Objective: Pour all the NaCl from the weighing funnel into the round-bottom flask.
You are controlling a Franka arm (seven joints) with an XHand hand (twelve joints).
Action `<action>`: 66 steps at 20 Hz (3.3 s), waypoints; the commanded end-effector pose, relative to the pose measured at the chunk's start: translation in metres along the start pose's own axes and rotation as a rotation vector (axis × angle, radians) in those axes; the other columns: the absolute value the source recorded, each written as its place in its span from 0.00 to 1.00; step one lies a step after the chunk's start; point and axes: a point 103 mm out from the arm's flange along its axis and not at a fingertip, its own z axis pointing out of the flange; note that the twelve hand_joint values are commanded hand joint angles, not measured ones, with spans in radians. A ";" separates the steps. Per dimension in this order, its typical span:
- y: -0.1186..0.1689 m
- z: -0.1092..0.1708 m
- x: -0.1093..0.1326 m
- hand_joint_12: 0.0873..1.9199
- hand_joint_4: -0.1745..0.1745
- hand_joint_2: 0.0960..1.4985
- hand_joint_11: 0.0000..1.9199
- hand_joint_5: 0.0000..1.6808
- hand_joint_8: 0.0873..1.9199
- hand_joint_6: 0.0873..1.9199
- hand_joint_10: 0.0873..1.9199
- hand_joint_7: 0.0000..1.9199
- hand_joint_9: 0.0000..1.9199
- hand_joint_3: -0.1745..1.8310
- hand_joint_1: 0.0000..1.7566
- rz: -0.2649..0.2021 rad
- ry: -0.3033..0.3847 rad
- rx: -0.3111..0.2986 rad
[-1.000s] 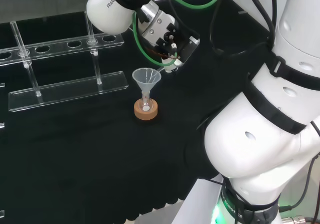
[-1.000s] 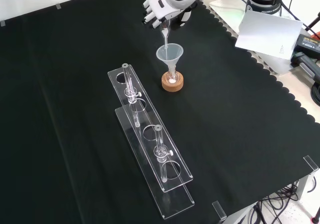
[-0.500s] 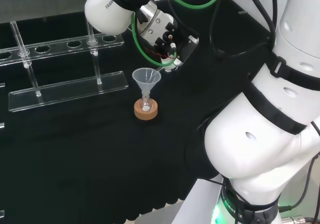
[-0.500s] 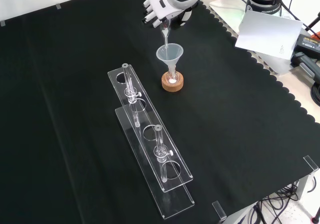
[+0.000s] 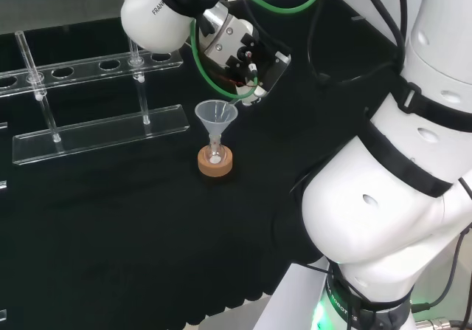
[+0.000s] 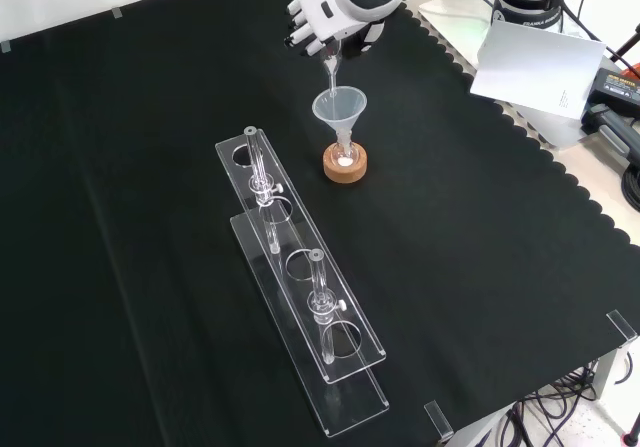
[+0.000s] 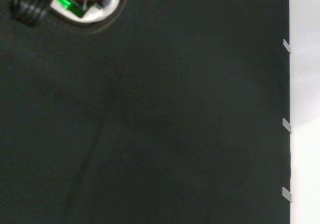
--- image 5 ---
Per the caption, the translucent plastic funnel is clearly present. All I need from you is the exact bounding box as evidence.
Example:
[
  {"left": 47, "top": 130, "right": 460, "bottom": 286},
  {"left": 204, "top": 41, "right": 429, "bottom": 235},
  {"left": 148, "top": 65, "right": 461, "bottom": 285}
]
[{"left": 194, "top": 100, "right": 239, "bottom": 145}]

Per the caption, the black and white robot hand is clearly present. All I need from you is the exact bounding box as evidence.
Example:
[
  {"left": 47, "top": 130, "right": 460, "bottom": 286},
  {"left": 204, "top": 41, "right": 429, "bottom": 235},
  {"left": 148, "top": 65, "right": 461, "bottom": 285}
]
[{"left": 198, "top": 3, "right": 293, "bottom": 107}]

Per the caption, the clear funnel stand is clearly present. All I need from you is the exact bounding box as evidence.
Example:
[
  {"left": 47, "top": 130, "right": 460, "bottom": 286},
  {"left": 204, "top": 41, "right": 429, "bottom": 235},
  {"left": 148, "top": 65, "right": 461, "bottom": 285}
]
[{"left": 0, "top": 30, "right": 191, "bottom": 167}]

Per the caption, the cork ring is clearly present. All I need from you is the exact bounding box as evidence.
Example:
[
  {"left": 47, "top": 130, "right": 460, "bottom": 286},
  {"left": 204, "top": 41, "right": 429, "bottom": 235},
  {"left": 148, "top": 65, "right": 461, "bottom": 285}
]
[{"left": 197, "top": 145, "right": 235, "bottom": 178}]

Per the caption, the small round-bottom flask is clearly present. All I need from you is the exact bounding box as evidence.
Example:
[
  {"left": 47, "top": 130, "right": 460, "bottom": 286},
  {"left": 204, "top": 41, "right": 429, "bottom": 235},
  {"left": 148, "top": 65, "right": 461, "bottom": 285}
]
[{"left": 206, "top": 137, "right": 225, "bottom": 165}]

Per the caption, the grey braided cable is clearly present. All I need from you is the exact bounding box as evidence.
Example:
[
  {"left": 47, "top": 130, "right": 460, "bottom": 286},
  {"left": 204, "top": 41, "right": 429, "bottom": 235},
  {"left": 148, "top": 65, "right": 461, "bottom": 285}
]
[{"left": 414, "top": 317, "right": 472, "bottom": 330}]

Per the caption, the black bench cloth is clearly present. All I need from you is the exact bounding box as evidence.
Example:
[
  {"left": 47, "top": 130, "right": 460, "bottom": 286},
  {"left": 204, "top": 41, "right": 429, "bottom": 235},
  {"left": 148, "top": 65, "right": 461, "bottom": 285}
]
[{"left": 0, "top": 0, "right": 406, "bottom": 330}]

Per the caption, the thick black cable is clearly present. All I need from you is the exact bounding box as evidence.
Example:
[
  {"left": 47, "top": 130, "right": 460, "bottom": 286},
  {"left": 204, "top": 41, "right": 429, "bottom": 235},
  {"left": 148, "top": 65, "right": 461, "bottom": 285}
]
[{"left": 355, "top": 0, "right": 406, "bottom": 69}]

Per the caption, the thin black cable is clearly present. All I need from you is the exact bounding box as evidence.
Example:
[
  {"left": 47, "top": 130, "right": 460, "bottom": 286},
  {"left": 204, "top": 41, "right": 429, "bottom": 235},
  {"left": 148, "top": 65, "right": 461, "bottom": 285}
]
[{"left": 411, "top": 178, "right": 472, "bottom": 312}]

